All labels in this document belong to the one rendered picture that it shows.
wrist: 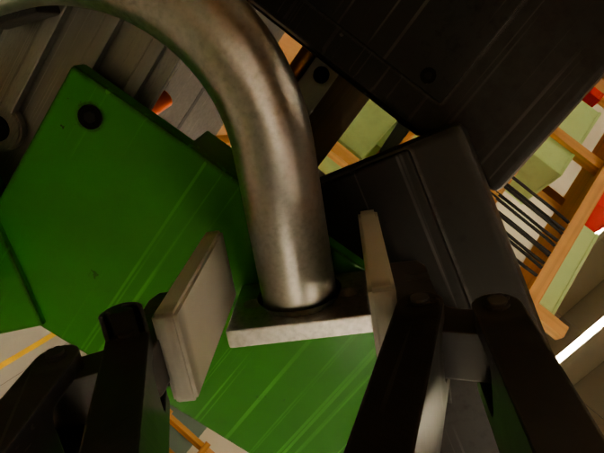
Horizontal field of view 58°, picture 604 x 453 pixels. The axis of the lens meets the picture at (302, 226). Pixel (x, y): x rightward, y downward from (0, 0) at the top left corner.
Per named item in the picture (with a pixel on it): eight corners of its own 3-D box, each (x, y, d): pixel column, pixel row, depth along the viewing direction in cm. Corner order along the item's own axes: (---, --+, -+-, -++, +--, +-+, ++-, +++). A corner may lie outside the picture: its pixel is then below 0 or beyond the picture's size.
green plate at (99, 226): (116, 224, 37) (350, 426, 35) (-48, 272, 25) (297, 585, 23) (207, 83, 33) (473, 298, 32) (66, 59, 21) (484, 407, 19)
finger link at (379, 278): (368, 290, 15) (395, 287, 15) (357, 210, 21) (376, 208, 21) (380, 384, 16) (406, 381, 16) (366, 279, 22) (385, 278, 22)
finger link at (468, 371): (404, 344, 13) (530, 330, 13) (386, 262, 18) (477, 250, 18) (410, 395, 14) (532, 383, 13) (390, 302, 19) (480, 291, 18)
